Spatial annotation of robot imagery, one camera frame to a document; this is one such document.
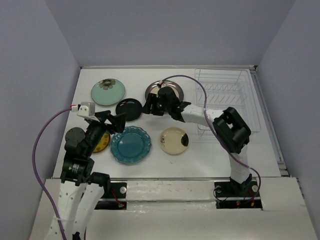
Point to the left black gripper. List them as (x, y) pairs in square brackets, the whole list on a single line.
[(118, 121)]

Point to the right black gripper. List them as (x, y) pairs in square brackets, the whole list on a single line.
[(152, 98)]

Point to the teal scalloped plate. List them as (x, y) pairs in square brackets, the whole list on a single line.
[(131, 146)]

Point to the cream plate with black spot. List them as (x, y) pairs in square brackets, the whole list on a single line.
[(174, 141)]

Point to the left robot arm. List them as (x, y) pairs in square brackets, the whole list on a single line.
[(80, 187)]

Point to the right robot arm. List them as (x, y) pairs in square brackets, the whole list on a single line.
[(228, 127)]

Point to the brown rimmed cream plate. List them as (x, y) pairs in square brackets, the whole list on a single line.
[(179, 90)]

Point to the yellow amber plate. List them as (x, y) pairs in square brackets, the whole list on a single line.
[(103, 143)]

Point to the light green floral plate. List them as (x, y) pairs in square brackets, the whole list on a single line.
[(108, 92)]

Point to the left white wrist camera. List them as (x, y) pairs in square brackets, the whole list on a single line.
[(86, 110)]

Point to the white wire dish rack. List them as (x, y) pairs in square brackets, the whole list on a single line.
[(231, 88)]

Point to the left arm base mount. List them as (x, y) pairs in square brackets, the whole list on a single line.
[(115, 199)]

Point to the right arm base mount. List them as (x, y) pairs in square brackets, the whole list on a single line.
[(226, 198)]

